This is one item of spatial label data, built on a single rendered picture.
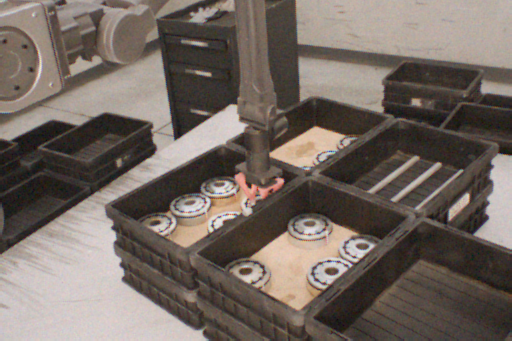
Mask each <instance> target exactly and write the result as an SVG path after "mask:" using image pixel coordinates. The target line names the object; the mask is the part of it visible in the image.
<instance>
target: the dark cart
mask: <svg viewBox="0 0 512 341"><path fill-rule="evenodd" d="M220 1H221V0H201V1H197V2H195V3H193V4H191V5H187V6H186V7H184V8H182V9H178V10H176V11H174V12H170V13H168V14H166V15H164V16H161V17H159V18H157V19H156V21H157V31H158V36H159V42H160V46H161V57H162V62H163V68H164V78H165V83H166V88H167V94H168V104H169V110H170V115H171V120H172V130H173V136H174V141H176V140H177V139H179V138H180V137H182V136H183V135H184V134H187V133H188V132H190V131H191V130H193V129H195V127H197V126H199V125H200V124H202V123H203V122H205V121H206V120H208V119H209V118H211V117H213V116H214V115H216V114H218V112H220V111H222V110H223V109H225V108H226V107H229V105H231V104H236V105H237V102H238V101H237V98H238V97H240V86H241V65H240V57H239V49H238V41H237V26H236V18H235V11H233V12H227V13H222V14H221V15H222V16H221V17H218V18H216V19H213V20H207V21H205V22H203V23H196V22H189V20H191V19H192V17H191V15H190V14H191V12H195V14H196V13H198V12H199V11H197V9H198V8H202V9H203V12H204V11H205V10H206V8H209V9H211V7H212V6H213V5H216V3H217V2H218V3H219V2H220ZM225 1H227V0H225ZM264 9H265V20H266V31H267V43H268V65H269V72H270V76H271V80H272V82H273V88H274V92H275V95H276V109H278V110H281V111H284V110H286V109H287V108H289V107H292V106H294V105H295V104H297V103H299V102H300V85H299V68H298V32H297V15H296V0H264Z"/></svg>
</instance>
